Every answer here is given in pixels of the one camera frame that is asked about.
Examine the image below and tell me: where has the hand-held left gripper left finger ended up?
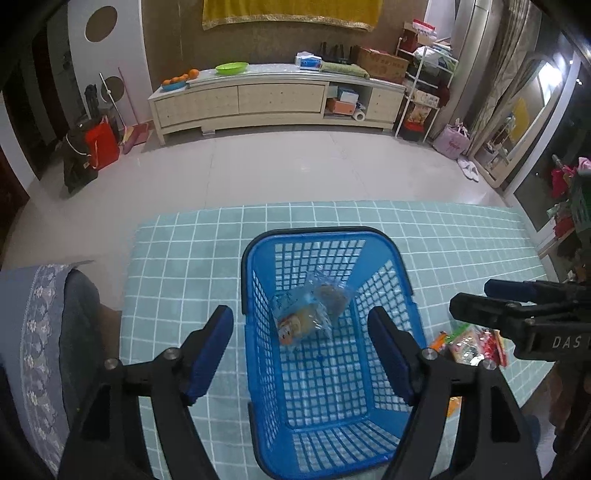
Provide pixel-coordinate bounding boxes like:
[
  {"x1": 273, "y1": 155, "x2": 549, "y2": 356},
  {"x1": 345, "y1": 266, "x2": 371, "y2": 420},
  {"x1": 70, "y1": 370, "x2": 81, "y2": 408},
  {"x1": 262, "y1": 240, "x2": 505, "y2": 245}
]
[{"x1": 58, "y1": 305, "x2": 235, "y2": 480}]

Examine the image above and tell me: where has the person's leg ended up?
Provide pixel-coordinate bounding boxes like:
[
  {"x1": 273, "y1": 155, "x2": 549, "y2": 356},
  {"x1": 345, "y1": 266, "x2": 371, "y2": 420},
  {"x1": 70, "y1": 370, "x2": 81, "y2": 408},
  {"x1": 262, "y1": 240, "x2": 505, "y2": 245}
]
[{"x1": 522, "y1": 362, "x2": 591, "y2": 480}]

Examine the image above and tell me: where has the green folded cloth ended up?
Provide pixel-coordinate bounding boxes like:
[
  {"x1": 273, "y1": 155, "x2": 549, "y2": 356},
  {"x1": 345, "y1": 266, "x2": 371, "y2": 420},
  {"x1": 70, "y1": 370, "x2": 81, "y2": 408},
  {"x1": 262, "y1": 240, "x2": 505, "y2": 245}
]
[{"x1": 320, "y1": 61, "x2": 370, "y2": 78}]

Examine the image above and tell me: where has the blue plastic basket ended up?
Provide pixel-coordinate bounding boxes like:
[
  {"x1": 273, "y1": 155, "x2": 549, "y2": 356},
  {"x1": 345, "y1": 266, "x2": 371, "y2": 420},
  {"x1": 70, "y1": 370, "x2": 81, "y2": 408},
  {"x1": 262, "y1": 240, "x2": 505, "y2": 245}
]
[{"x1": 240, "y1": 226, "x2": 428, "y2": 480}]

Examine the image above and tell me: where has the green red pea packet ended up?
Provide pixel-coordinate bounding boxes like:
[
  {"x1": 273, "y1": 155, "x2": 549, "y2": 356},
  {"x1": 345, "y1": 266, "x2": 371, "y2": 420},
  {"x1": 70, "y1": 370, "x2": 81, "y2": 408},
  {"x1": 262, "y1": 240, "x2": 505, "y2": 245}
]
[{"x1": 450, "y1": 324, "x2": 491, "y2": 365}]

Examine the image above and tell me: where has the mop with metal pole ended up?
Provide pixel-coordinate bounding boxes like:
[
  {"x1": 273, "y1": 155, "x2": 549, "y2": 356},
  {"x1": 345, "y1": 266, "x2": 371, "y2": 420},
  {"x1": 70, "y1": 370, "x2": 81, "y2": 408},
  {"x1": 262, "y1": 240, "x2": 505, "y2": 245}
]
[{"x1": 98, "y1": 73, "x2": 127, "y2": 139}]

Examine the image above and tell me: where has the cartoon print snack packet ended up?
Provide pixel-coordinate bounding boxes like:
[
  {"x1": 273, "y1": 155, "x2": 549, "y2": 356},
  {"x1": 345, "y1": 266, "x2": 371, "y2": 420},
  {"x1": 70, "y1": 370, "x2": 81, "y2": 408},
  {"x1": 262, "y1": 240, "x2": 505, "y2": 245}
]
[{"x1": 271, "y1": 291, "x2": 334, "y2": 348}]

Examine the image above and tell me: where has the standing arched mirror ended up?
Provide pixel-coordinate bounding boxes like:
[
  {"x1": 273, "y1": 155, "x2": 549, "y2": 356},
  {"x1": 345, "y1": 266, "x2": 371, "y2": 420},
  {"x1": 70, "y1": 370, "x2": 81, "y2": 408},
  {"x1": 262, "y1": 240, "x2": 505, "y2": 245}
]
[{"x1": 478, "y1": 53, "x2": 575, "y2": 188}]

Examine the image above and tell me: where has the clear blue cookie packet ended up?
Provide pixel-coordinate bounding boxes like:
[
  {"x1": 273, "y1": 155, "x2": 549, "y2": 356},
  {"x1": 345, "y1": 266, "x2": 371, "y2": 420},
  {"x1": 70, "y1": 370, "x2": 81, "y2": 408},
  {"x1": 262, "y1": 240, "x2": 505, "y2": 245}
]
[{"x1": 306, "y1": 271, "x2": 355, "y2": 320}]

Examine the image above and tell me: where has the patterned curtain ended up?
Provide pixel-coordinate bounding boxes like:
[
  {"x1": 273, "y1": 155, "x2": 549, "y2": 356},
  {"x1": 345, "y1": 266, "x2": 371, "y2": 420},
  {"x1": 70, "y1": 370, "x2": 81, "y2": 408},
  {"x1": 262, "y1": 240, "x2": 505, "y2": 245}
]
[{"x1": 471, "y1": 0, "x2": 541, "y2": 153}]

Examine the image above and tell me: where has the white storage rack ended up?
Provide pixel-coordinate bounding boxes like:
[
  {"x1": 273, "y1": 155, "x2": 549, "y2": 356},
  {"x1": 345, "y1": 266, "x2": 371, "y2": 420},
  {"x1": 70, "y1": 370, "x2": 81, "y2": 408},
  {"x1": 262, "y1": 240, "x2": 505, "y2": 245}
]
[{"x1": 394, "y1": 37, "x2": 459, "y2": 143}]

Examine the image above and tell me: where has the pink broom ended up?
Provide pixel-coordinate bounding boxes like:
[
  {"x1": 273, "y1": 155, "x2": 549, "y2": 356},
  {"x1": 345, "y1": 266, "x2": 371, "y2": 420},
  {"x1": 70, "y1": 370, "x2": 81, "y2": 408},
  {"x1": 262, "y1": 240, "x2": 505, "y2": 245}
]
[{"x1": 117, "y1": 67, "x2": 151, "y2": 155}]

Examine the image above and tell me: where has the red bag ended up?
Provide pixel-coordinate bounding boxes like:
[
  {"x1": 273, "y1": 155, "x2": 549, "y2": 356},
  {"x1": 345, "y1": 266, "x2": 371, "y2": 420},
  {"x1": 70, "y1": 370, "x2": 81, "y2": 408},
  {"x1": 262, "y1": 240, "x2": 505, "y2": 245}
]
[{"x1": 84, "y1": 117, "x2": 120, "y2": 171}]

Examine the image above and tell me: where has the grey patterned cushion chair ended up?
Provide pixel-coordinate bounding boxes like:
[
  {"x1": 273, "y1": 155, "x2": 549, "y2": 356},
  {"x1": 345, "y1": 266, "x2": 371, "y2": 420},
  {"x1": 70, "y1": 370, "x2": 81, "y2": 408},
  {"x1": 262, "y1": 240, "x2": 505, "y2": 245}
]
[{"x1": 0, "y1": 261, "x2": 122, "y2": 480}]

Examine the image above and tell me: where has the blue plate of oranges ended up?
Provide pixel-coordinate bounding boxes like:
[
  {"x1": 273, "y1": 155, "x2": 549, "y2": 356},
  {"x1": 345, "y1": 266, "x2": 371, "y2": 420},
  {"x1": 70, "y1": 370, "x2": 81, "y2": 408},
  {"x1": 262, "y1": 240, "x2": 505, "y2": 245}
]
[{"x1": 161, "y1": 69, "x2": 200, "y2": 91}]

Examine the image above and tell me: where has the brown cardboard box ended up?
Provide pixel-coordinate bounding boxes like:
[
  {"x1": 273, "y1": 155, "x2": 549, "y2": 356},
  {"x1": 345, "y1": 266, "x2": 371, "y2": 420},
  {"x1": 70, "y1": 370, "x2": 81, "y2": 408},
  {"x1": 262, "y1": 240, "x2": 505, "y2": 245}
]
[{"x1": 352, "y1": 45, "x2": 410, "y2": 84}]

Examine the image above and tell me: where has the yellow hanging cloth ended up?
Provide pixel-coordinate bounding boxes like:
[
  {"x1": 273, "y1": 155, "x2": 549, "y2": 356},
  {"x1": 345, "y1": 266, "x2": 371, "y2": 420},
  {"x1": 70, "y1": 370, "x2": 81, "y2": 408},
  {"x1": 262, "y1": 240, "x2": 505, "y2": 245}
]
[{"x1": 202, "y1": 0, "x2": 384, "y2": 32}]

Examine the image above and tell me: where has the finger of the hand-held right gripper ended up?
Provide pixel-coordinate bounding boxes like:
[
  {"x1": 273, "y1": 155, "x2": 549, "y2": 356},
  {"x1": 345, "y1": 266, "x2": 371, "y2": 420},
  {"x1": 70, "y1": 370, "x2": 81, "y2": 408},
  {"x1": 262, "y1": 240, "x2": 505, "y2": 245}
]
[
  {"x1": 484, "y1": 278, "x2": 591, "y2": 306},
  {"x1": 449, "y1": 292, "x2": 591, "y2": 364}
]

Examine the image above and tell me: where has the pink bag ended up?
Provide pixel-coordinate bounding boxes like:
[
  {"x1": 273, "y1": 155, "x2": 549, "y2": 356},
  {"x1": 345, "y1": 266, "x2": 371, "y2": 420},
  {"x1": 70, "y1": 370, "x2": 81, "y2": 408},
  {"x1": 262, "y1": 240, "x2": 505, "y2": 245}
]
[{"x1": 433, "y1": 119, "x2": 471, "y2": 158}]

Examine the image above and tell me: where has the black antenna device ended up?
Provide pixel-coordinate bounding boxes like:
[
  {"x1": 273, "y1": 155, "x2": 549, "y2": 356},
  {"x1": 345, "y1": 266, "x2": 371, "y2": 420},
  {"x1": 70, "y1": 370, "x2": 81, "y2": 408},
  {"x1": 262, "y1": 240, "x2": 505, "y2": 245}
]
[{"x1": 321, "y1": 41, "x2": 354, "y2": 63}]

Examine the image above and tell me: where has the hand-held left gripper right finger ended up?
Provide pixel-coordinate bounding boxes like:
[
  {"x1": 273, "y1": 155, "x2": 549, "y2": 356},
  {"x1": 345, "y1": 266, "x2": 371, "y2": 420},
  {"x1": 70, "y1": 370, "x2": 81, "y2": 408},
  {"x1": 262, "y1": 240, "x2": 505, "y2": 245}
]
[{"x1": 367, "y1": 306, "x2": 543, "y2": 480}]

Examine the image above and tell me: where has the beige low cabinet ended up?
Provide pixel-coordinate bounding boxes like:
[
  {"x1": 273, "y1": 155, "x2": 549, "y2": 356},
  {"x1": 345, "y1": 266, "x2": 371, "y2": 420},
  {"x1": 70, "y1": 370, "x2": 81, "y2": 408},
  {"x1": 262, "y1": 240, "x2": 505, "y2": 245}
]
[{"x1": 148, "y1": 64, "x2": 407, "y2": 147}]

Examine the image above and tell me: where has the black bag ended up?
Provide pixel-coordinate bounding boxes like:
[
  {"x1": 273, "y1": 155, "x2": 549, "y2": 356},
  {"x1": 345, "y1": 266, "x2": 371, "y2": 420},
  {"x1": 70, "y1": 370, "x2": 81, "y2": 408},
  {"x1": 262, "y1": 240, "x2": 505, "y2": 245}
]
[{"x1": 62, "y1": 122, "x2": 100, "y2": 193}]

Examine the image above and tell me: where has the white standing air conditioner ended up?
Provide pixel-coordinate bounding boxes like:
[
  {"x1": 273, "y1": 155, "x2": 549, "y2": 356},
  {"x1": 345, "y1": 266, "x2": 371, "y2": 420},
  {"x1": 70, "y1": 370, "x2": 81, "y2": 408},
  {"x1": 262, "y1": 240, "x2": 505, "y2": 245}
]
[{"x1": 455, "y1": 0, "x2": 502, "y2": 134}]

